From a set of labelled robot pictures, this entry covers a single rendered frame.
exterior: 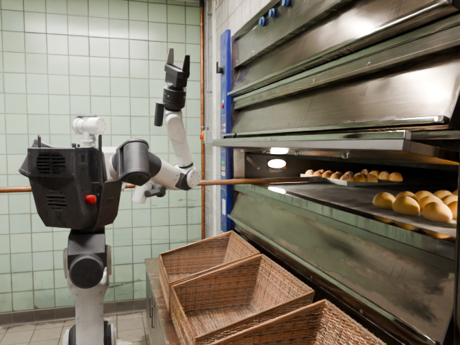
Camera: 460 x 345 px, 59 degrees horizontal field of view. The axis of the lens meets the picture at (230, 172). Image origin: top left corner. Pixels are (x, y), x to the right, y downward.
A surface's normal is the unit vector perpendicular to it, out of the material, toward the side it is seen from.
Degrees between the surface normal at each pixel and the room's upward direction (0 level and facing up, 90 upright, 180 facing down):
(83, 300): 84
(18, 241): 90
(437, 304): 70
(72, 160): 90
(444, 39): 90
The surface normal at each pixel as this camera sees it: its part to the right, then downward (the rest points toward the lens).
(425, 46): -0.96, 0.02
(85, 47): 0.27, 0.07
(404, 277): -0.90, -0.32
